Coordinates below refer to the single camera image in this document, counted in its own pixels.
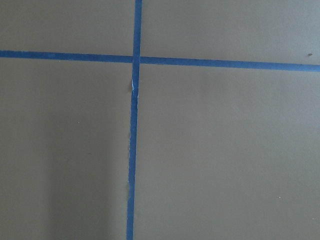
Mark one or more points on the brown cardboard table cover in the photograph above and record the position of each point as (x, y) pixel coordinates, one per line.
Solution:
(159, 119)

